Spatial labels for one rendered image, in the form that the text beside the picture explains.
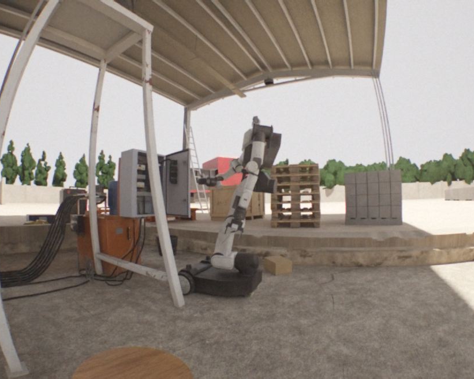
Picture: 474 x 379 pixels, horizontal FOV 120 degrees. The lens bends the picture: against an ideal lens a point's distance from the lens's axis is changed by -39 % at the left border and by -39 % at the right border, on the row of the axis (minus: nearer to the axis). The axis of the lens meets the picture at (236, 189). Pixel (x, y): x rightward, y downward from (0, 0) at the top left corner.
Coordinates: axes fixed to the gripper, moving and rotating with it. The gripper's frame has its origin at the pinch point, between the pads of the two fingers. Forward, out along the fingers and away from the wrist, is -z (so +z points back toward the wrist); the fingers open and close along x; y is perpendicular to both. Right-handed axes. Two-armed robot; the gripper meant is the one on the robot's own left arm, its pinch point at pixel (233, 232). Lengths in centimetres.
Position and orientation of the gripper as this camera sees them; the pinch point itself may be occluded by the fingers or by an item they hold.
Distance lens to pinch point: 164.8
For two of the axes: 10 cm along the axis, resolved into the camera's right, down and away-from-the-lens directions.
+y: 0.3, 0.1, -10.0
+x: -9.4, -3.3, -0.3
